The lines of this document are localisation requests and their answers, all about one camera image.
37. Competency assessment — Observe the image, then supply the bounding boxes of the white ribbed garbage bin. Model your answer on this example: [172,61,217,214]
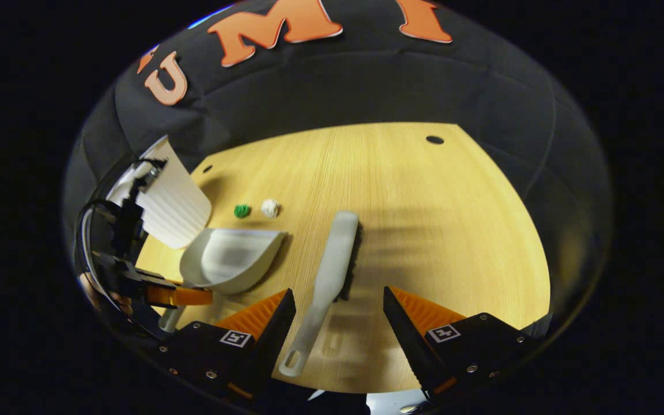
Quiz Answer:
[106,136,212,250]

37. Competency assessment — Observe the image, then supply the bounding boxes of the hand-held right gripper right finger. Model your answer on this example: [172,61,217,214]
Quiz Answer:
[383,286,542,403]

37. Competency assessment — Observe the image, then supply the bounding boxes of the white dustpan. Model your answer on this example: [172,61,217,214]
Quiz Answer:
[158,227,287,334]

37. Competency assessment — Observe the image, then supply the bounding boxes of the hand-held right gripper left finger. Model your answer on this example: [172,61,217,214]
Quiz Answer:
[159,288,297,404]

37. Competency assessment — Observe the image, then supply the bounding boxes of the small white broom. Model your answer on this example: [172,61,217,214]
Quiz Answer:
[278,210,363,379]

